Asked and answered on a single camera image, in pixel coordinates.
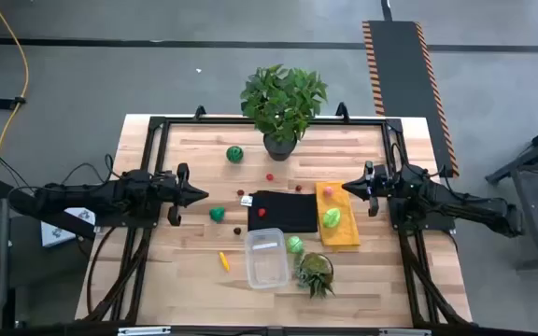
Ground white printed paper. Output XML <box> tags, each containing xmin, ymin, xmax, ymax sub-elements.
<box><xmin>39</xmin><ymin>207</ymin><xmax>96</xmax><ymax>248</ymax></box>

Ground silver metal bracket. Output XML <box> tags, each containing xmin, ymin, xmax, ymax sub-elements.
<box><xmin>378</xmin><ymin>328</ymin><xmax>432</xmax><ymax>336</ymax></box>
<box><xmin>117</xmin><ymin>326</ymin><xmax>172</xmax><ymax>336</ymax></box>

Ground black cable clamp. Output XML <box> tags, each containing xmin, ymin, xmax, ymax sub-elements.
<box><xmin>0</xmin><ymin>95</ymin><xmax>27</xmax><ymax>112</ymax></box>

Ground small potted succulent plant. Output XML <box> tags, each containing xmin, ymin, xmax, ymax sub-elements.
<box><xmin>293</xmin><ymin>251</ymin><xmax>336</xmax><ymax>300</ymax></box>

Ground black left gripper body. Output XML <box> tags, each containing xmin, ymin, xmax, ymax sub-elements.
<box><xmin>154</xmin><ymin>162</ymin><xmax>191</xmax><ymax>228</ymax></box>

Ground yellow cloth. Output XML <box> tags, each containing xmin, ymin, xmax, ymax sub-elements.
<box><xmin>314</xmin><ymin>180</ymin><xmax>361</xmax><ymax>248</ymax></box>

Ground dark loose cable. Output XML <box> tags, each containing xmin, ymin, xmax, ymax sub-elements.
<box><xmin>85</xmin><ymin>226</ymin><xmax>119</xmax><ymax>316</ymax></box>

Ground yellow cable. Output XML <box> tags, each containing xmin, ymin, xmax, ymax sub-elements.
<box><xmin>0</xmin><ymin>0</ymin><xmax>30</xmax><ymax>178</ymax></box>

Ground clear plastic tupperware container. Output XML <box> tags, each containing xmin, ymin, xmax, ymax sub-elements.
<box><xmin>244</xmin><ymin>227</ymin><xmax>290</xmax><ymax>290</ymax></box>

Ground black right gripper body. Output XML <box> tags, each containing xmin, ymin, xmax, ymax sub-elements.
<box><xmin>364</xmin><ymin>161</ymin><xmax>399</xmax><ymax>218</ymax></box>

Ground black cloth with white tag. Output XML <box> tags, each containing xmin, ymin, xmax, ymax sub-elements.
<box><xmin>240</xmin><ymin>189</ymin><xmax>319</xmax><ymax>233</ymax></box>

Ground dark green striped toy watermelon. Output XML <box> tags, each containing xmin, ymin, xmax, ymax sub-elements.
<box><xmin>225</xmin><ymin>145</ymin><xmax>245</xmax><ymax>164</ymax></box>

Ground black floor mat, striped edges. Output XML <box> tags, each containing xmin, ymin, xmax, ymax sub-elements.
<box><xmin>361</xmin><ymin>19</ymin><xmax>460</xmax><ymax>178</ymax></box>

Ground leafy green plant, black pot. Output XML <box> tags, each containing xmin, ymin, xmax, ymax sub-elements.
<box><xmin>239</xmin><ymin>63</ymin><xmax>329</xmax><ymax>162</ymax></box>

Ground light green leafy toy vegetable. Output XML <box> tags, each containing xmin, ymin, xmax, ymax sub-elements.
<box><xmin>321</xmin><ymin>207</ymin><xmax>342</xmax><ymax>230</ymax></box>

